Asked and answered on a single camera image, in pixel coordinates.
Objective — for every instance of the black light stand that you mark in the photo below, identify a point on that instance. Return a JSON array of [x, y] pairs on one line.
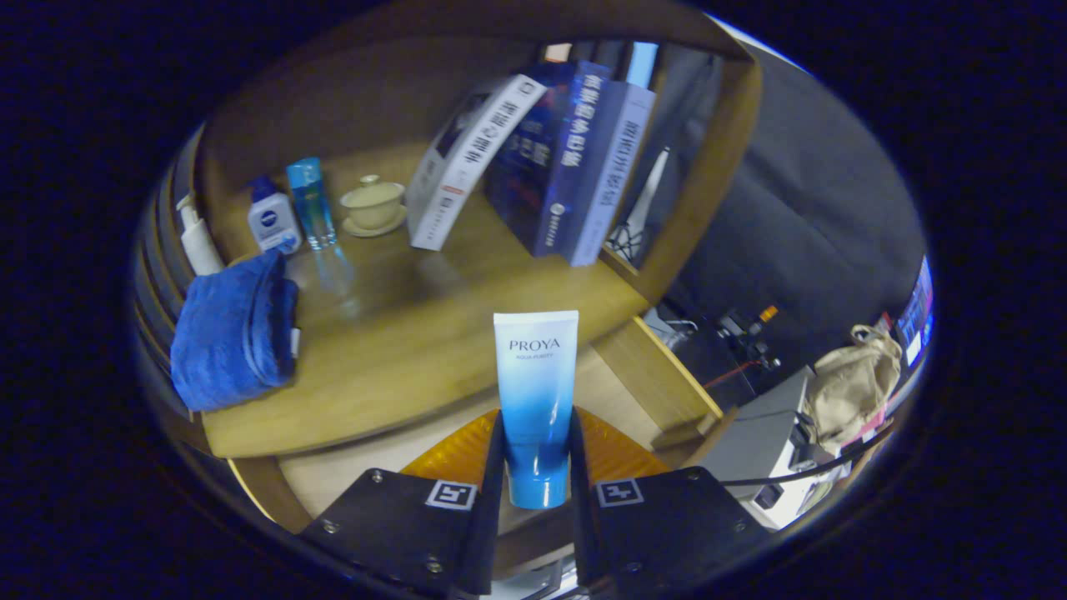
[[646, 208]]

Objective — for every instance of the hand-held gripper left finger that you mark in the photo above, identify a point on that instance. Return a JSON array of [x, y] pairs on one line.
[[400, 525]]

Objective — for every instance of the wooden cabinet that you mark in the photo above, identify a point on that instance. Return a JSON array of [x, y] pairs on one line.
[[317, 92]]

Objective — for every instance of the beige bag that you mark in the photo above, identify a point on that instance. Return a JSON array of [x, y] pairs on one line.
[[850, 383]]

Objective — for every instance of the pale grey book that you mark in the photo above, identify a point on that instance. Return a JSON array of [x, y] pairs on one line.
[[613, 175]]

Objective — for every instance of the dark blue book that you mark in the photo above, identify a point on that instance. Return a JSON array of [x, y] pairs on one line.
[[567, 167]]

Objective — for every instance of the black clamp with orange tip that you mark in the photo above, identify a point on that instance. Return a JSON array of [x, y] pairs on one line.
[[746, 333]]

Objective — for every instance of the grey equipment case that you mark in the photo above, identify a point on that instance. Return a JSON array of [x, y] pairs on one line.
[[750, 433]]

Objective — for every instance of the blue and white tube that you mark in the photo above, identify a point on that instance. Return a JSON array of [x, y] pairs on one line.
[[536, 392]]

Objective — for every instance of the beige lidded teacup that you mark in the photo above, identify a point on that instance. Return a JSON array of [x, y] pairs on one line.
[[372, 207]]

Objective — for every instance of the blue rolled towel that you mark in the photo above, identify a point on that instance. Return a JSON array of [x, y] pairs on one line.
[[229, 333]]

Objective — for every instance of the computer monitor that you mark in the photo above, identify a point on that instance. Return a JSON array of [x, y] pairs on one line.
[[917, 317]]

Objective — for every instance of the clear blue bottle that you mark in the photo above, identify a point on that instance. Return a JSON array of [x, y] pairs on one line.
[[313, 204]]

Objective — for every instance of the black backdrop cloth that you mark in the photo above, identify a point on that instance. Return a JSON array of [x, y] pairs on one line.
[[800, 208]]

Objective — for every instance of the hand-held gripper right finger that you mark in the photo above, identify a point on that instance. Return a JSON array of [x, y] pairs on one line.
[[667, 525]]

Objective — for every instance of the white book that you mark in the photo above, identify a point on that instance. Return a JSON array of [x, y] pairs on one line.
[[467, 167]]

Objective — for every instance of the white pump bottle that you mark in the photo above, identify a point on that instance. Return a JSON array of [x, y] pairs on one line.
[[202, 250]]

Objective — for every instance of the wooden drawer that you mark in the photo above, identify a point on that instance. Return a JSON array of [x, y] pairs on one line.
[[375, 467]]

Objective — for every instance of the white bottle with blue cap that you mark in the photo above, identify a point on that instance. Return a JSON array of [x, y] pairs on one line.
[[273, 221]]

